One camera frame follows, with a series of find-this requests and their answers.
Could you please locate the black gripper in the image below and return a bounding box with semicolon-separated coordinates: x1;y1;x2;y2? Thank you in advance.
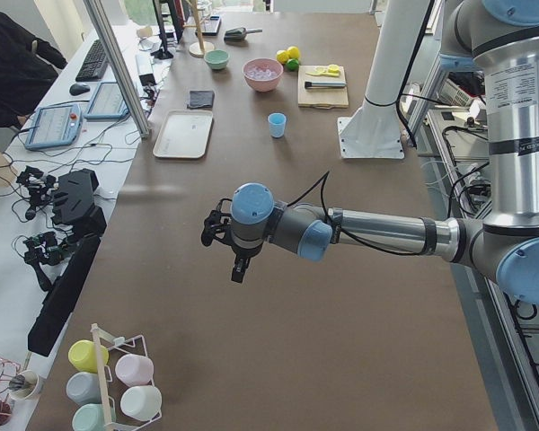
200;198;262;283

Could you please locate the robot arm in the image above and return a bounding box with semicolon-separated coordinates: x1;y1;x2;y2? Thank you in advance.
201;1;539;305

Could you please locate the blue plastic cup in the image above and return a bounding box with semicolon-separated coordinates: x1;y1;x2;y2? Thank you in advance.
267;112;287;138

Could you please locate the pink cup on rack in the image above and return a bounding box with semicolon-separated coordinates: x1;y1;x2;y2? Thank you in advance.
115;354;155;387

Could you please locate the white cup on rack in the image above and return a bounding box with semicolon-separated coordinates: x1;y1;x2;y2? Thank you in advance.
120;385;163;421

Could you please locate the yellow cup on rack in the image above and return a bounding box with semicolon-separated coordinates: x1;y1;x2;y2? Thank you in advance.
67;339;97;374

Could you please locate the pile of clear ice cubes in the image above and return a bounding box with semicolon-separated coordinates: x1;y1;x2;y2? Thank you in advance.
245;65;279;82

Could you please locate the grey cup on rack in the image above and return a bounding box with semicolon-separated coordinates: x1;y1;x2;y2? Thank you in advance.
66;372;102;406

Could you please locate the mint cup on rack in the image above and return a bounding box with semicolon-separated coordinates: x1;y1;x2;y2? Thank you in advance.
72;403;105;431

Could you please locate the wooden cup stand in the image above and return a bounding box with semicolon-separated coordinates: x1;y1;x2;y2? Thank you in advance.
185;0;215;58

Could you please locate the steel ice scoop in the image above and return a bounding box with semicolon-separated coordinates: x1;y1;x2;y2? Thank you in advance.
224;27;263;42

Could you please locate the paper cup with tools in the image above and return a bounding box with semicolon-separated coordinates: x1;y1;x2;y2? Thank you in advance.
8;370;45;401

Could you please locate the cream rabbit tray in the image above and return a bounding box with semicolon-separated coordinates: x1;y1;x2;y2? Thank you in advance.
153;110;213;160

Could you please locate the grey folded cloth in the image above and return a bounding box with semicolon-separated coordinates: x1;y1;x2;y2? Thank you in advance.
187;90;215;110

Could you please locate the black gripper parts pile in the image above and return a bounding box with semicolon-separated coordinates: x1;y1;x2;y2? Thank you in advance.
16;166;107;292

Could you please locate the black long bar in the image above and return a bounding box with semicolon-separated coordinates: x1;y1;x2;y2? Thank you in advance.
27;234;101;357

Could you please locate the pink bowl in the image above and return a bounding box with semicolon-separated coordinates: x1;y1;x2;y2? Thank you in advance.
243;58;284;92

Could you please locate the steel muddler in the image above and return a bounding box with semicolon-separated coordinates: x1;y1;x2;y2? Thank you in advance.
304;81;346;89

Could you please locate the bamboo cutting board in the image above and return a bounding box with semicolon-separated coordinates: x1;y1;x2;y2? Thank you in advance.
297;65;349;109

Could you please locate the yellow plastic knife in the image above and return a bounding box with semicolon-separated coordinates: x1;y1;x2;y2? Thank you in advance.
305;66;340;77

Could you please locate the green bowl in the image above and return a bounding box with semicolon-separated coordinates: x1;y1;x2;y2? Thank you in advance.
204;49;230;71

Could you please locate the green lime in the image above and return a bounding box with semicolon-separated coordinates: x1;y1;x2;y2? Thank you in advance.
285;58;300;72

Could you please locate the blue teach pendant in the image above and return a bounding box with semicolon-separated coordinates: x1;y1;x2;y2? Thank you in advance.
24;103;82;151
84;82;129;121

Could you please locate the yellow lemon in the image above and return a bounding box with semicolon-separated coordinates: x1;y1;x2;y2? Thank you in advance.
287;46;301;59
275;50;289;65

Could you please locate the lemon slice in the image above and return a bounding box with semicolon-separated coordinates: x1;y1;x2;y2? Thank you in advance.
327;64;340;74

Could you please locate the black computer mouse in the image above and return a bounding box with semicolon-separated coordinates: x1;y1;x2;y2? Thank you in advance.
68;83;90;96

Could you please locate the black keyboard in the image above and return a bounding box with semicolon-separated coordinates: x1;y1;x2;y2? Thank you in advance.
75;40;109;82

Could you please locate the person in black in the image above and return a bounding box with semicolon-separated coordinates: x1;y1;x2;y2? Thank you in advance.
0;12;67;129

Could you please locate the white wire cup rack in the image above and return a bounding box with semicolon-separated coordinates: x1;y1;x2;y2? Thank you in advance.
90;323;163;430

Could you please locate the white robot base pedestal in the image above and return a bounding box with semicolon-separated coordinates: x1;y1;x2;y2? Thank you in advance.
338;0;434;159

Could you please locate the aluminium frame post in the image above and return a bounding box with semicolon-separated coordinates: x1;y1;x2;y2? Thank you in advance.
84;0;151;139

